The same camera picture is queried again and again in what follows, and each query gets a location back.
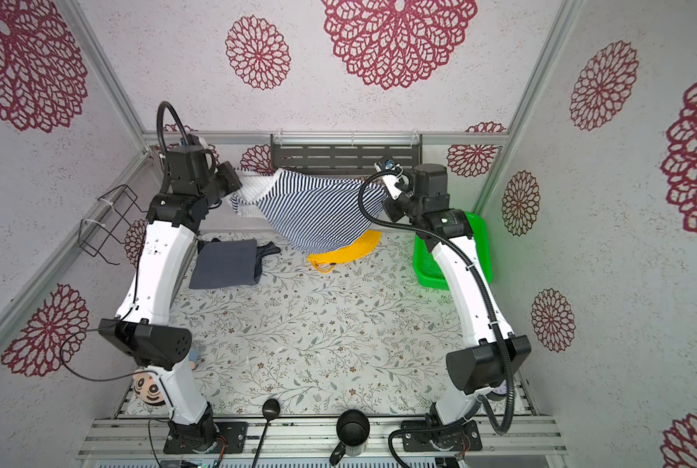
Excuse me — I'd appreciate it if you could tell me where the grey blue tank top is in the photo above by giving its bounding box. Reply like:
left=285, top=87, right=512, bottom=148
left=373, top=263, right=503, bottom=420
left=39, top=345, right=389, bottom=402
left=188, top=238, right=281, bottom=290

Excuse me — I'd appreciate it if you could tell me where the grey wall shelf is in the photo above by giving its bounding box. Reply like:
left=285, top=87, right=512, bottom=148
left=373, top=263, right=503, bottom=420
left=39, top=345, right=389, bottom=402
left=270, top=134, right=422, bottom=177

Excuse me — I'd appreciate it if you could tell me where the black wire wall rack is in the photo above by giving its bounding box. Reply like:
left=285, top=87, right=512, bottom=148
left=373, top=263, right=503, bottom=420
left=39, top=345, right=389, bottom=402
left=76, top=184, right=147, bottom=267

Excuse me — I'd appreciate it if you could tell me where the black ladle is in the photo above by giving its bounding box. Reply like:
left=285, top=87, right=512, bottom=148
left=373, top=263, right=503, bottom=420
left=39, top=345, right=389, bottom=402
left=251, top=398, right=281, bottom=468

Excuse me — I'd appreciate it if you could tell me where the cartoon boy plush doll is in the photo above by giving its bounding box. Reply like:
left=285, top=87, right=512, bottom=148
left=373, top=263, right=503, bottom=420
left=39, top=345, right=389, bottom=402
left=132, top=346, right=201, bottom=407

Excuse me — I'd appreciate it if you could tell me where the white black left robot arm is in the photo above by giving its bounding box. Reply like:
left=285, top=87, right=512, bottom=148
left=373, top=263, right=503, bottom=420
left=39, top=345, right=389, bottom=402
left=99, top=162, right=241, bottom=452

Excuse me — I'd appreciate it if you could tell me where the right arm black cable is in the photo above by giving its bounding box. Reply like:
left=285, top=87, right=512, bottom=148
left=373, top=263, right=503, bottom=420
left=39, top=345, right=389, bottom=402
left=356, top=168, right=516, bottom=468

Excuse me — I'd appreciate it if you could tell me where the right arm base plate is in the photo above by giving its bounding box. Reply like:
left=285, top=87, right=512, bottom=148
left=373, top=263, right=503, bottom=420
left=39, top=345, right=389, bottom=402
left=400, top=420, right=483, bottom=452

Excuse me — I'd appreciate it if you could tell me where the striped tank top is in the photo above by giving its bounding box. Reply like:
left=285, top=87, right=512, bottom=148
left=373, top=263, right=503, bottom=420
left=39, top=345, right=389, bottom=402
left=229, top=169, right=372, bottom=255

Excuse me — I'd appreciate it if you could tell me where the green plastic basket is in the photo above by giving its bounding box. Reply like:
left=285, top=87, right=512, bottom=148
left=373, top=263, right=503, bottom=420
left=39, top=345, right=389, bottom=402
left=413, top=212, right=494, bottom=291

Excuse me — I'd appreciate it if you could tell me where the black mug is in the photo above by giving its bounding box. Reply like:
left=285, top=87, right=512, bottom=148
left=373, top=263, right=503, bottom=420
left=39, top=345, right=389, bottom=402
left=329, top=409, right=371, bottom=467

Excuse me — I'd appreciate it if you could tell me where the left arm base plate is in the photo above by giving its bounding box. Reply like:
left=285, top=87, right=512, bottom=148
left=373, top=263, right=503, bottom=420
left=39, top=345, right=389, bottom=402
left=163, top=421, right=249, bottom=456

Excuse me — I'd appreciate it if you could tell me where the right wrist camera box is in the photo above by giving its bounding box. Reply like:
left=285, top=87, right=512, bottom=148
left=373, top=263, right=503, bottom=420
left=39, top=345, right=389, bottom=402
left=413, top=164, right=449, bottom=199

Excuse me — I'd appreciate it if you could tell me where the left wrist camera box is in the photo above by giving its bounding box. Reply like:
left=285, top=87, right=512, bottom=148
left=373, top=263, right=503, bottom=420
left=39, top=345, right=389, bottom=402
left=165, top=145, right=211, bottom=196

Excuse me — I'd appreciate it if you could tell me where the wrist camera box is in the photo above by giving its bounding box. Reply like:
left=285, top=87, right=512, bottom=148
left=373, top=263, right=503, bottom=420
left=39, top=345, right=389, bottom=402
left=413, top=164, right=449, bottom=199
left=165, top=145, right=211, bottom=196

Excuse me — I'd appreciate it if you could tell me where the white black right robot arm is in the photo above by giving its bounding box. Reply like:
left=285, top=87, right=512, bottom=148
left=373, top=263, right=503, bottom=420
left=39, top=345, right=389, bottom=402
left=385, top=192, right=532, bottom=435

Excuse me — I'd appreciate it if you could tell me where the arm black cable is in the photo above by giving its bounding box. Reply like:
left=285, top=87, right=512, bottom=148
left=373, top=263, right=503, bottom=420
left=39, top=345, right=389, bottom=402
left=58, top=100, right=194, bottom=384
left=356, top=168, right=516, bottom=468

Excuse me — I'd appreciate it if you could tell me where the yellow fabric hat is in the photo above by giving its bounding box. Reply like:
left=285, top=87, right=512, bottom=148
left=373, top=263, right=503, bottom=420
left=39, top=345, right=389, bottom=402
left=307, top=230, right=381, bottom=274

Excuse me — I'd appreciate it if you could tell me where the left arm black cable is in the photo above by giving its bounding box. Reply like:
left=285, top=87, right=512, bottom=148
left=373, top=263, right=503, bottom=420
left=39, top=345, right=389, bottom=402
left=58, top=100, right=194, bottom=384

